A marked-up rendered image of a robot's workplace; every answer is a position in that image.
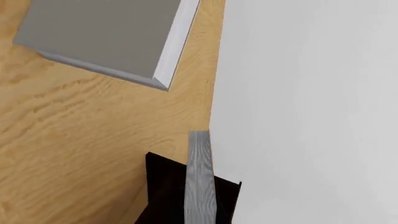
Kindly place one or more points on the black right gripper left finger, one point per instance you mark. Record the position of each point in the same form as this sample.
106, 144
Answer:
164, 193

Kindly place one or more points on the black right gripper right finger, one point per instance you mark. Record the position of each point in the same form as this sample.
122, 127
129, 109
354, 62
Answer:
226, 200

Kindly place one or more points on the grey book with white pages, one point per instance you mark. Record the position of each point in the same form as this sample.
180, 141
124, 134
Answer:
96, 37

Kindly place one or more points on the grey wooden table leg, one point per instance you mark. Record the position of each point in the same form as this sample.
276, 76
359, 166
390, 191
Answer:
199, 177

